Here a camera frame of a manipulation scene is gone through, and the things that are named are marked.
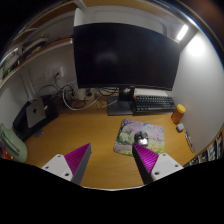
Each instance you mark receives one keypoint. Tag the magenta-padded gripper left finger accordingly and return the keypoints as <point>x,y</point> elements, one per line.
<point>58,165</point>

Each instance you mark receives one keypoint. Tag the grey perforated plate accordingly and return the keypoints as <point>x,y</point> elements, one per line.
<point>38,133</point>

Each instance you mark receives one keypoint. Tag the wooden wall shelf unit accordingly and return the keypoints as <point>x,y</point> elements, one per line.
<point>33,43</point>

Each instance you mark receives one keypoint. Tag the white earbuds case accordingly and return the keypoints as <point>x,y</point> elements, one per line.
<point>180,127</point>

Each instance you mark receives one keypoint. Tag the transparent computer mouse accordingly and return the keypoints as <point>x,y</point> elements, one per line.
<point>141,138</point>

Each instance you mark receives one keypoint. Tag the black keyboard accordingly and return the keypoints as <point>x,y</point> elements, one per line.
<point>153,104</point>

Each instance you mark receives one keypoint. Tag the pen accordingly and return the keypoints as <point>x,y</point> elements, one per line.
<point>189,141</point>

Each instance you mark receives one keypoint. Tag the black laptop case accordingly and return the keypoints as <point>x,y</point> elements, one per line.
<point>20,126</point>

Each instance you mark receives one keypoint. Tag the silver laptop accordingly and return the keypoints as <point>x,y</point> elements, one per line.
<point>36,113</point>

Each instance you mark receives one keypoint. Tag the pale green bag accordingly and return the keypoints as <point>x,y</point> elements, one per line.
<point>11,146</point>

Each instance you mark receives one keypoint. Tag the white LED light bar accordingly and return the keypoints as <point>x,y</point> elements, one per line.
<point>182,32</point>

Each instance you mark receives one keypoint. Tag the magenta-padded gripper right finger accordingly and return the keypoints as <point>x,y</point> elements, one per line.
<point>163,165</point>

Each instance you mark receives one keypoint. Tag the cherry blossom print mouse pad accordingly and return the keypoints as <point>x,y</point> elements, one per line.
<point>126,136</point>

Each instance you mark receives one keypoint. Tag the row of books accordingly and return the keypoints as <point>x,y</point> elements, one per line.
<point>213,151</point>

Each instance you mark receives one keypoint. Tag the amber jar with yellow lid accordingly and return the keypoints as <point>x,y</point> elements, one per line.
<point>178,115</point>

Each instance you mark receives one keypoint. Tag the black computer monitor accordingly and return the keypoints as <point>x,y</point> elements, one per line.
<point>126,56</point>

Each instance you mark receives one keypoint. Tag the white wall socket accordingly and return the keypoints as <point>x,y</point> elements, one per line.
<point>49,75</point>
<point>60,72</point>

